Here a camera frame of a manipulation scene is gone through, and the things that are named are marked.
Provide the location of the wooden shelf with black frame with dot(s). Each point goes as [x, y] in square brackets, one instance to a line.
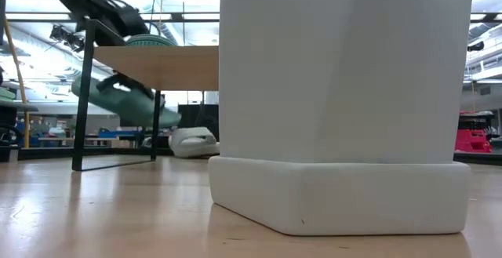
[157, 66]

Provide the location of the small potted plant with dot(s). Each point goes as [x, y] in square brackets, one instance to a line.
[72, 129]

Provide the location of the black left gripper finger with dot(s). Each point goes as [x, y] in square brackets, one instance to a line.
[113, 81]
[141, 88]

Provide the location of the black bin with red rim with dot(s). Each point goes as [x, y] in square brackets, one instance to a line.
[476, 121]

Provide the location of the yellow pole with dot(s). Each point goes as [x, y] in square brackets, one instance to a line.
[26, 130]

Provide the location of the light grey rubber slide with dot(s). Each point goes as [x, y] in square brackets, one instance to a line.
[341, 93]
[194, 142]

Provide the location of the blue storage bin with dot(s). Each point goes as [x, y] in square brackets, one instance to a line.
[113, 133]

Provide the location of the black monitor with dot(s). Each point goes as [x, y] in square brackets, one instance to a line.
[196, 115]

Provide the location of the grey round table top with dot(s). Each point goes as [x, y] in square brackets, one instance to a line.
[19, 106]

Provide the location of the low wooden bench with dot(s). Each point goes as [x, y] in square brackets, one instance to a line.
[55, 140]

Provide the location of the black ceiling fixture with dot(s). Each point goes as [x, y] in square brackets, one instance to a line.
[475, 46]
[62, 34]

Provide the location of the black table edge frame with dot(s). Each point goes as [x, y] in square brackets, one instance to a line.
[47, 153]

